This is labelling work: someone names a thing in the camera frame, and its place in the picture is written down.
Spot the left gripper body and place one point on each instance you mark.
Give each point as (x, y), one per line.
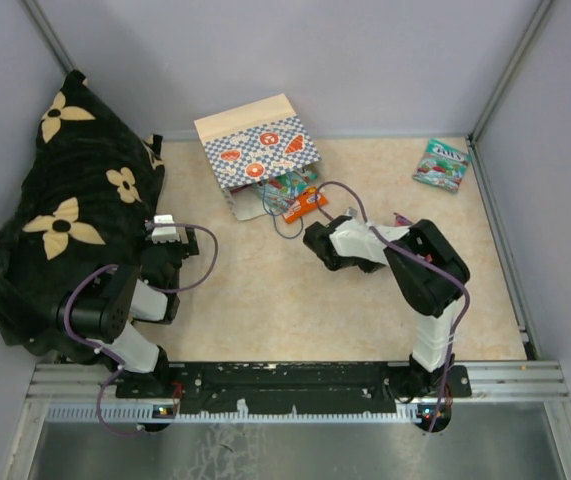
(177, 251)

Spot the checkered paper bag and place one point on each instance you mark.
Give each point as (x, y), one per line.
(249, 145)

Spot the purple candy bag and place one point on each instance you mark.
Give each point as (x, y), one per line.
(402, 221)

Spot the teal Fox's mint candy bag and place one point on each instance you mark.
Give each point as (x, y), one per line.
(442, 166)

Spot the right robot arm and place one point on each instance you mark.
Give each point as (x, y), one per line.
(430, 274)

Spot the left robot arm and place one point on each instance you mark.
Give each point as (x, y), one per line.
(99, 314)

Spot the teal mint cherry candy bag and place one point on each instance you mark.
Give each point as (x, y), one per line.
(279, 193)

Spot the orange Fox's candy bag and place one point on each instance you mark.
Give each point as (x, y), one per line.
(306, 202)

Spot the black floral pillow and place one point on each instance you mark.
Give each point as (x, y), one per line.
(92, 186)

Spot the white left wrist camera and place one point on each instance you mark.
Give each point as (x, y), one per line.
(162, 229)

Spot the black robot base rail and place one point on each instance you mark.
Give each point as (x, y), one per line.
(283, 387)

